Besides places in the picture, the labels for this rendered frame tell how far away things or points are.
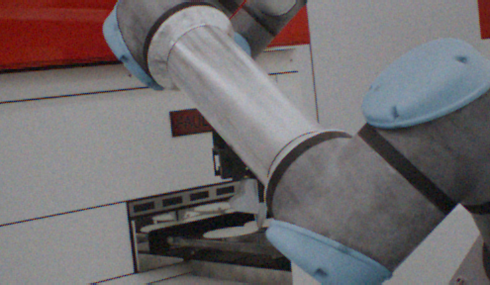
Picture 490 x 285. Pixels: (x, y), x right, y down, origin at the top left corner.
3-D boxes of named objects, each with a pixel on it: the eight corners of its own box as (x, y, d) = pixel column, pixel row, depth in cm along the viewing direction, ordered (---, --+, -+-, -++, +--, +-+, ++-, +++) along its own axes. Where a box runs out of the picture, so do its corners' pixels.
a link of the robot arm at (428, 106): (572, 129, 86) (476, 31, 82) (469, 237, 88) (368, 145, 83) (514, 96, 98) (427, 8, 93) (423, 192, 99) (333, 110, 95)
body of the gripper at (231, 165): (215, 180, 173) (207, 114, 173) (260, 173, 175) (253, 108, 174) (223, 183, 166) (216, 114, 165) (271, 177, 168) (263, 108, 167)
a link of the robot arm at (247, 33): (238, 4, 153) (243, 8, 164) (191, 55, 154) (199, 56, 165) (274, 37, 153) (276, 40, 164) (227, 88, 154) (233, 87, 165)
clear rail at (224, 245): (164, 244, 171) (164, 237, 171) (171, 242, 172) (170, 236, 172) (309, 260, 143) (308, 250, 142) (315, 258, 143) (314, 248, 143)
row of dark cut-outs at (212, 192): (129, 216, 170) (127, 203, 170) (306, 179, 198) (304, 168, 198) (131, 217, 170) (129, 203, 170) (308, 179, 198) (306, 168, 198)
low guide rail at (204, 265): (193, 275, 176) (191, 258, 175) (201, 273, 177) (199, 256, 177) (401, 305, 137) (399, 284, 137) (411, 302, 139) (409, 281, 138)
